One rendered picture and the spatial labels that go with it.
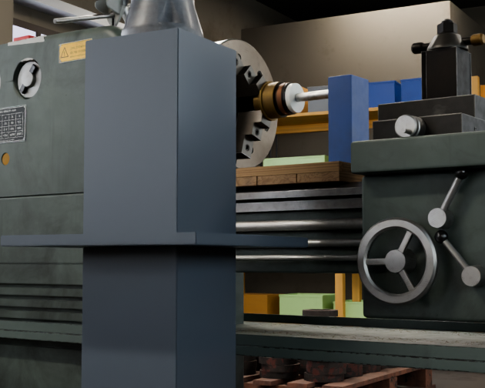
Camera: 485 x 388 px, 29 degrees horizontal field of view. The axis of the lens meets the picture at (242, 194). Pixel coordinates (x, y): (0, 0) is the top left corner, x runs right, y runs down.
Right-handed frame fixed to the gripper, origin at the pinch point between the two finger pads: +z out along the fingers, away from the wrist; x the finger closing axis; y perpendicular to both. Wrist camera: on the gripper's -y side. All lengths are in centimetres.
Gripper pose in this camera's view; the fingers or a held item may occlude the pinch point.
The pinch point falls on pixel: (115, 21)
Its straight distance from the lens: 239.2
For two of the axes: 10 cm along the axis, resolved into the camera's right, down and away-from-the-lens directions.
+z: 0.0, 10.0, -0.7
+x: 8.1, -0.4, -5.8
